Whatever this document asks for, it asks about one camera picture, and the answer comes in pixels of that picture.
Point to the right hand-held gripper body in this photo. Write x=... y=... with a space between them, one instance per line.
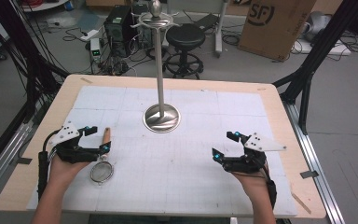
x=250 y=155

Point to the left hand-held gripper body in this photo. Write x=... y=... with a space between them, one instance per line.
x=70 y=151

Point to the person's left hand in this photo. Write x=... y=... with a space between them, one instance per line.
x=63 y=172

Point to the person's right hand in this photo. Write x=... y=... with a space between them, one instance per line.
x=253 y=182

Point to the white grid mat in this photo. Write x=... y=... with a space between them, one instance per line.
x=183 y=174

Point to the black tape piece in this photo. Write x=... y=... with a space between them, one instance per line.
x=24 y=160
x=309 y=174

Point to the tan tape strip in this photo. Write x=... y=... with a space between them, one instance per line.
x=86 y=80
x=301 y=203

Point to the light wooden table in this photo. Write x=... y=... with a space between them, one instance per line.
x=295 y=112

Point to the small device with green light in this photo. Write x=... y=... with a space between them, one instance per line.
x=95 y=49

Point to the silver metal hanging stand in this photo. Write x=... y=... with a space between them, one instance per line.
x=159 y=77

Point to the white power strip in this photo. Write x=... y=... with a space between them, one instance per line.
x=89 y=34

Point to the black computer tower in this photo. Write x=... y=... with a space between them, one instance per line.
x=118 y=31

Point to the white stand pole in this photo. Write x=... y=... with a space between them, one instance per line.
x=220 y=28

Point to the black round stool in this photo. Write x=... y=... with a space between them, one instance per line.
x=185 y=35

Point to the brown cardboard box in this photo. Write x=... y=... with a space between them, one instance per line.
x=273 y=28

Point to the aluminium rail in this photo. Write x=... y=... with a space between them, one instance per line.
x=313 y=161
x=3 y=161

